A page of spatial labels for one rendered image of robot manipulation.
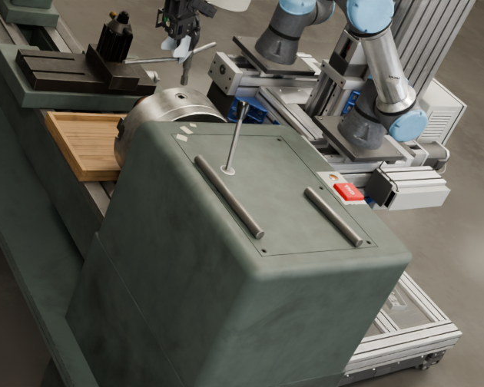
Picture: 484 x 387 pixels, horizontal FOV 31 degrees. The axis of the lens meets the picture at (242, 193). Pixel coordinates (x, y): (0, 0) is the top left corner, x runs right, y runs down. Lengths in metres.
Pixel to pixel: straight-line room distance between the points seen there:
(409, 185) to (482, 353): 1.66
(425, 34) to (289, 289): 1.26
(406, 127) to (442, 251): 2.42
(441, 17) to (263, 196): 1.11
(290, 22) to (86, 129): 0.77
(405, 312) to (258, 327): 1.99
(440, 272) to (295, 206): 2.72
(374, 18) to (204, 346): 0.94
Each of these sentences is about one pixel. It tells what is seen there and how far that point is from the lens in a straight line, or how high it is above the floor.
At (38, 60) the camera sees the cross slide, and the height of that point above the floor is 0.97.
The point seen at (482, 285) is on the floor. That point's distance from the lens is 4.81.
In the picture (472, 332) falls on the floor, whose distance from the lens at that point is 4.41.
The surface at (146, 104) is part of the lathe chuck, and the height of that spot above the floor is 1.19.
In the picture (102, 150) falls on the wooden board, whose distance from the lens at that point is 2.67.
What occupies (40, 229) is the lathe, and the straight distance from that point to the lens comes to 2.85.
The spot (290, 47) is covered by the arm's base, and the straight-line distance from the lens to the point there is 2.99.
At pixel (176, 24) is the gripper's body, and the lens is 2.13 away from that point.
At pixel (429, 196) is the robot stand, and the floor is 1.05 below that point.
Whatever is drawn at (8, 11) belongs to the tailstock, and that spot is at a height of 0.91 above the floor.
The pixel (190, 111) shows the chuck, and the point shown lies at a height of 1.23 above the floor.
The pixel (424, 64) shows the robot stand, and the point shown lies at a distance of 2.98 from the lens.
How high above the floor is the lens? 2.27
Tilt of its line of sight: 30 degrees down
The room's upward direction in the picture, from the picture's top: 24 degrees clockwise
